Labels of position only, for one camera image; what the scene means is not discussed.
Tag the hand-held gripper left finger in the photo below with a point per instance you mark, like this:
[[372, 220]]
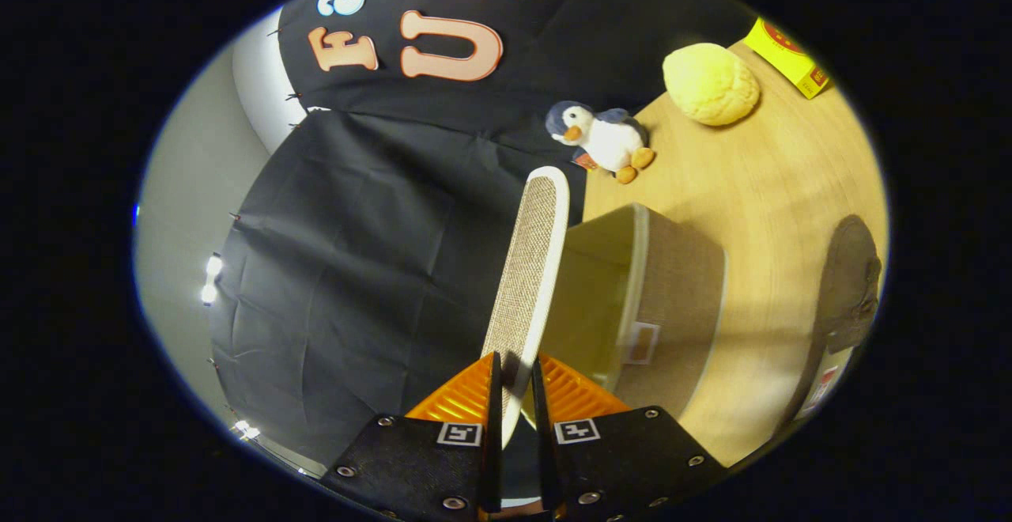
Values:
[[492, 427]]

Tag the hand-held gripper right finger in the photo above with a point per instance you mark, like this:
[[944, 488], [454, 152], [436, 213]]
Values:
[[544, 443]]

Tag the beige fabric storage box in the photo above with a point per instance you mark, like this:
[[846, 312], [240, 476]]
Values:
[[680, 300]]

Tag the brown fuzzy shoe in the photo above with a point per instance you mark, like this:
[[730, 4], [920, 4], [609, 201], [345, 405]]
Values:
[[850, 285]]

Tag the black backdrop cloth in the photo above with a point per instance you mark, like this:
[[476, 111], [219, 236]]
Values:
[[356, 269]]

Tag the penguin plush toy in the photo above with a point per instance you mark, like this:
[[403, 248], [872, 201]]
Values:
[[609, 142]]

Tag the yellow bread plush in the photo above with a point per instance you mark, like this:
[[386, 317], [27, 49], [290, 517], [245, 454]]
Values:
[[710, 83]]

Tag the yellow book with red circle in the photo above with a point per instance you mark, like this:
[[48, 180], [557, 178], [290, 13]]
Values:
[[787, 55]]

